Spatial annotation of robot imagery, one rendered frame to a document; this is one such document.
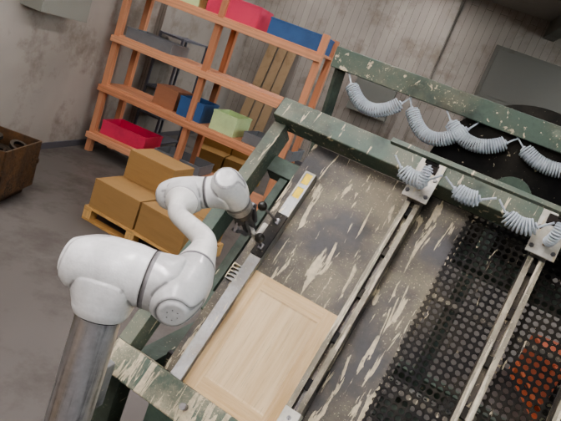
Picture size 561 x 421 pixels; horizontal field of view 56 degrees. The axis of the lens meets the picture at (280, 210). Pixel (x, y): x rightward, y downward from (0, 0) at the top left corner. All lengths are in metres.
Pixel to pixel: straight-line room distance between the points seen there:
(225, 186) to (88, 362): 0.65
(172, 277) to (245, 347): 0.89
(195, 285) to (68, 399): 0.37
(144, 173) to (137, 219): 0.54
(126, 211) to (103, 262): 3.89
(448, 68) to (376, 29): 1.63
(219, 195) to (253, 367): 0.67
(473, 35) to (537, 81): 1.47
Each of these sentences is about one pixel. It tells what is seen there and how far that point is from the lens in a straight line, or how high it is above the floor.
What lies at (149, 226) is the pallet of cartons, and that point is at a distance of 4.91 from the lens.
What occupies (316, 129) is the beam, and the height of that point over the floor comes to 1.84.
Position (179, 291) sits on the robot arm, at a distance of 1.12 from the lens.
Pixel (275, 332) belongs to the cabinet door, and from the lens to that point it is 1.98.
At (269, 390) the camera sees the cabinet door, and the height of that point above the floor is 1.00.
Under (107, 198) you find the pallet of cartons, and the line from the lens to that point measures 5.17.
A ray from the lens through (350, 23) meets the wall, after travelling 11.43.
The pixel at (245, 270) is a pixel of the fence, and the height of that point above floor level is 1.28.
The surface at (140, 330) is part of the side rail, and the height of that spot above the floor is 0.96.
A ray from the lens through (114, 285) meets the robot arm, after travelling 1.16.
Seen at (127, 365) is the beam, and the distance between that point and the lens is 2.08.
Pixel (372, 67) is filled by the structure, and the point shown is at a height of 2.16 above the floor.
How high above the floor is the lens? 2.08
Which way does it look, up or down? 16 degrees down
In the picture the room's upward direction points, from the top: 21 degrees clockwise
